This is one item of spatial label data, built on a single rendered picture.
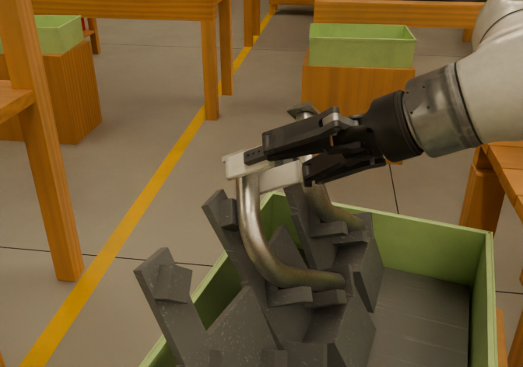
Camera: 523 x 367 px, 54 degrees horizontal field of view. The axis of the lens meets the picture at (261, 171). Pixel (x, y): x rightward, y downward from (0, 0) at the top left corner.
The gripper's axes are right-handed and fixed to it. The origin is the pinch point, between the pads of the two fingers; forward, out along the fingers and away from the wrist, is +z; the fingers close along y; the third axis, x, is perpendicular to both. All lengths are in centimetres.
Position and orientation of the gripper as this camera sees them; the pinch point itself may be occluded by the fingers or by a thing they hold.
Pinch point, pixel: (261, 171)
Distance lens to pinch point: 65.6
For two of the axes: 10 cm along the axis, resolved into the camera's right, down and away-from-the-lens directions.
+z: -8.2, 2.7, 5.0
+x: 0.5, 9.1, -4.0
